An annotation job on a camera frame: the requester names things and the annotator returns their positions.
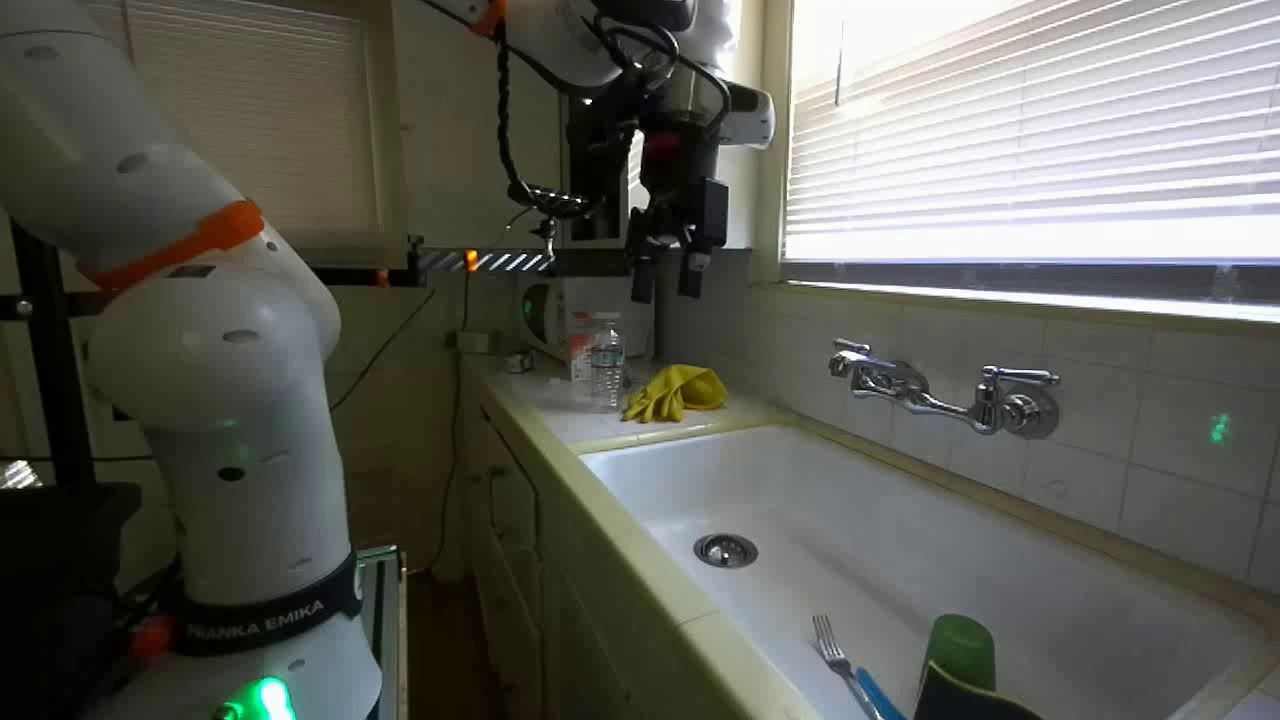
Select white ceramic sink basin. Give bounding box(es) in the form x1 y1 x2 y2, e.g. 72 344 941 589
577 417 1280 720

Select cream base cabinets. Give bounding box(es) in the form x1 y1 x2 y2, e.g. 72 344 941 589
455 374 754 720

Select black camera on stand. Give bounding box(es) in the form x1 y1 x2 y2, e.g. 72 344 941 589
503 176 604 261

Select white wall cabinet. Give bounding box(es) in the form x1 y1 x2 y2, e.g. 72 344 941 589
558 75 770 255

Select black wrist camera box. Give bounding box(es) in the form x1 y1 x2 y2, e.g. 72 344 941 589
693 176 737 253

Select clear container with red label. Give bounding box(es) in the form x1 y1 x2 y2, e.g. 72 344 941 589
558 315 599 392

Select chrome wall faucet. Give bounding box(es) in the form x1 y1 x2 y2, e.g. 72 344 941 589
826 338 1068 444

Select metal framed cart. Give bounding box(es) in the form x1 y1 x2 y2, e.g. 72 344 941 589
347 538 414 720

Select black equipment stand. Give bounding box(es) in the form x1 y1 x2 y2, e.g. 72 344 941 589
0 218 150 720

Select yellow rubber gloves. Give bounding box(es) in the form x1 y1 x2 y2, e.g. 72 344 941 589
622 361 737 427

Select clear plastic water bottle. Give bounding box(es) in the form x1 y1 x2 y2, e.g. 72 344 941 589
586 310 631 417

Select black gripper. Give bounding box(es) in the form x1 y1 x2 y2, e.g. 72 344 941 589
623 123 714 310

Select white appliance with green circle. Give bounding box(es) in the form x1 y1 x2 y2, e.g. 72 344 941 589
513 273 661 370

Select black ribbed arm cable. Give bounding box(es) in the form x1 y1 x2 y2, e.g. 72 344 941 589
424 0 595 228

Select green round scrubber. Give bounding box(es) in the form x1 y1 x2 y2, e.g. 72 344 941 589
924 612 1001 698

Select black white striped bar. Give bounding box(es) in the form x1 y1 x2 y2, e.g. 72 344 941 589
403 235 562 281

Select white shuttered window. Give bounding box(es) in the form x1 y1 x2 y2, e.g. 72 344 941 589
126 0 392 265

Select metal sink drain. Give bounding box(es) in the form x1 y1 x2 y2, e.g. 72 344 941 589
693 530 765 574

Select yellow sponge with dark pad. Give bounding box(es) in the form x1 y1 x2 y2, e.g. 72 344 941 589
914 662 1046 720

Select white window blinds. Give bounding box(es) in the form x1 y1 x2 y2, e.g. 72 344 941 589
780 0 1280 273

